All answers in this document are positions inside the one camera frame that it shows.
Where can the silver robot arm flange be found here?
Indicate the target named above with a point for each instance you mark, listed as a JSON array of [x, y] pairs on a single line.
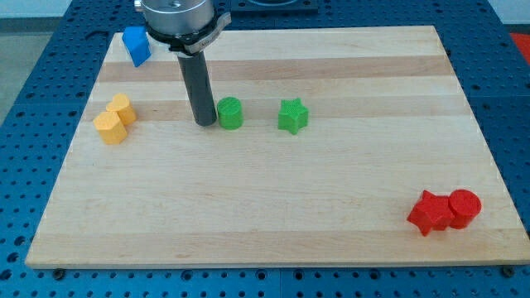
[[187, 26]]

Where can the blue cube block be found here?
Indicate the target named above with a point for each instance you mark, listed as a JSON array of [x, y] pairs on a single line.
[[136, 42]]

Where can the green star block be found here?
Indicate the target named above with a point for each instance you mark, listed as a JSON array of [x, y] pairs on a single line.
[[292, 115]]

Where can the green cylinder block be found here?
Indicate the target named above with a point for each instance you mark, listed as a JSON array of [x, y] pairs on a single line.
[[230, 113]]

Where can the light wooden board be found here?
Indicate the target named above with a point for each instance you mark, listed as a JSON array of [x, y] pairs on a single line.
[[387, 120]]

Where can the dark grey pointer rod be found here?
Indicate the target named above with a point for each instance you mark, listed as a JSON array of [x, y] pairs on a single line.
[[197, 82]]

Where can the yellow heart block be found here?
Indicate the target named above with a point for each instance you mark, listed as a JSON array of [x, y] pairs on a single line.
[[122, 106]]

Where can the yellow hexagon block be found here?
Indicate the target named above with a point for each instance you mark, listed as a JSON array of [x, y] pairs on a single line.
[[110, 128]]

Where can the red star block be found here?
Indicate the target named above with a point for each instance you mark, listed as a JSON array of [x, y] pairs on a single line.
[[431, 213]]

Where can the red cylinder block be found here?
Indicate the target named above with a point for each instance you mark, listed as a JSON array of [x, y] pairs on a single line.
[[465, 206]]

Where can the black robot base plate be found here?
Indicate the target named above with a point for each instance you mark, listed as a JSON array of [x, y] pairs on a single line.
[[273, 6]]

